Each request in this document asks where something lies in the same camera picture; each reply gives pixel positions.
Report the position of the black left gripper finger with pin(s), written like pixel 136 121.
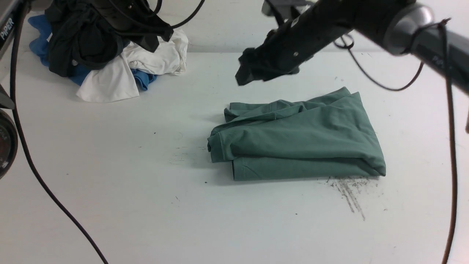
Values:
pixel 148 40
pixel 166 33

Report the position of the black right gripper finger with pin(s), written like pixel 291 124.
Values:
pixel 252 69

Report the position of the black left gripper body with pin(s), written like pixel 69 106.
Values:
pixel 121 15

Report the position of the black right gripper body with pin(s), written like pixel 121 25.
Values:
pixel 301 36

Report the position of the green long-sleeved shirt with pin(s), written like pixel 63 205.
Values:
pixel 327 136

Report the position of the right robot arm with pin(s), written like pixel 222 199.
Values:
pixel 399 27

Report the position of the white crumpled garment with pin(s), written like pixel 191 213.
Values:
pixel 134 69

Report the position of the dark green crumpled garment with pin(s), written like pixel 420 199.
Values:
pixel 80 36

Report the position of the blue crumpled garment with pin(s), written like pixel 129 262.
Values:
pixel 39 47

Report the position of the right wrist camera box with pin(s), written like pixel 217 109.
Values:
pixel 283 10

